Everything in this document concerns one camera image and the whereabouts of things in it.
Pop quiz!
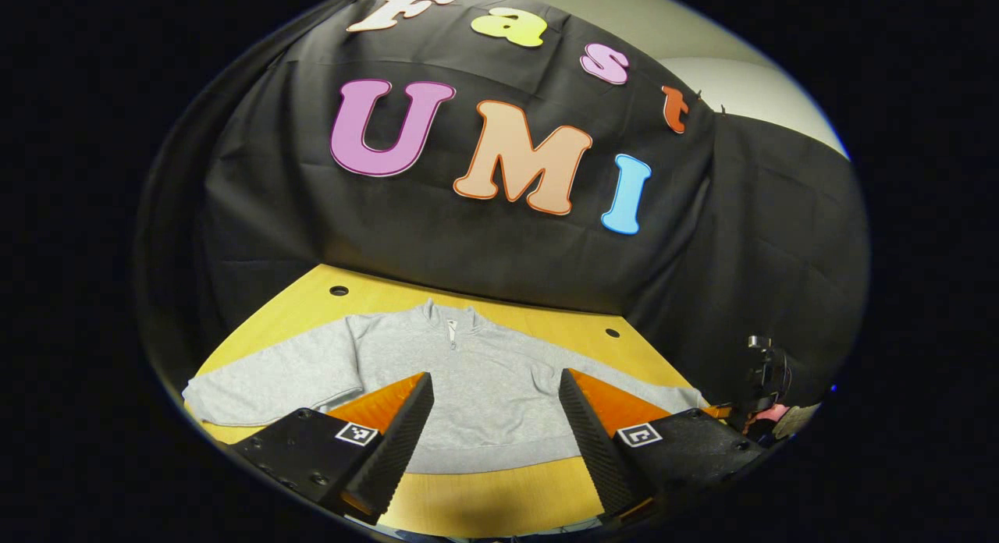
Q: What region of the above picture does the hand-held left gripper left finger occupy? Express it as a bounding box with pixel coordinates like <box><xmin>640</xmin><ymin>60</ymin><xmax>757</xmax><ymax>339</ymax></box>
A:
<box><xmin>222</xmin><ymin>372</ymin><xmax>435</xmax><ymax>527</ymax></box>

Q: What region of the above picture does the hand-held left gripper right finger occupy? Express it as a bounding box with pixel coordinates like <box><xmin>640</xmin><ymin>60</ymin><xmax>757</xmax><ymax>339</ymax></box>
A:
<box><xmin>558</xmin><ymin>368</ymin><xmax>770</xmax><ymax>528</ymax></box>

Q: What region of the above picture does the grey zip-neck sweatshirt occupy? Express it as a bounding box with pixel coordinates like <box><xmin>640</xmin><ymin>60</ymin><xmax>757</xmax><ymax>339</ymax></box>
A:
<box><xmin>182</xmin><ymin>299</ymin><xmax>707</xmax><ymax>475</ymax></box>

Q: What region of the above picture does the black backdrop cloth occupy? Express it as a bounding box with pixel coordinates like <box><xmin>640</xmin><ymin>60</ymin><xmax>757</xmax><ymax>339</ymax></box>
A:
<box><xmin>140</xmin><ymin>0</ymin><xmax>871</xmax><ymax>419</ymax></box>

